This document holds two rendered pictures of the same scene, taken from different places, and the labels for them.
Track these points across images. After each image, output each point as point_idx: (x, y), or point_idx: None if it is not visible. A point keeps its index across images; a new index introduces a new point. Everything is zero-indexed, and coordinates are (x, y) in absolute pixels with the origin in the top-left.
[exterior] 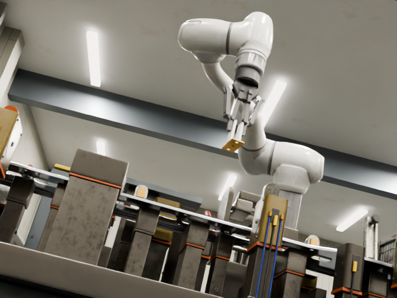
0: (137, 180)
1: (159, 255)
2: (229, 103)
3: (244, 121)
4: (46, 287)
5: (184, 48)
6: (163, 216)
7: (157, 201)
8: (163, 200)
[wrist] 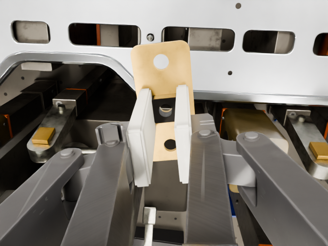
0: None
1: (232, 106)
2: (287, 185)
3: (123, 143)
4: None
5: None
6: (255, 123)
7: (282, 135)
8: (272, 136)
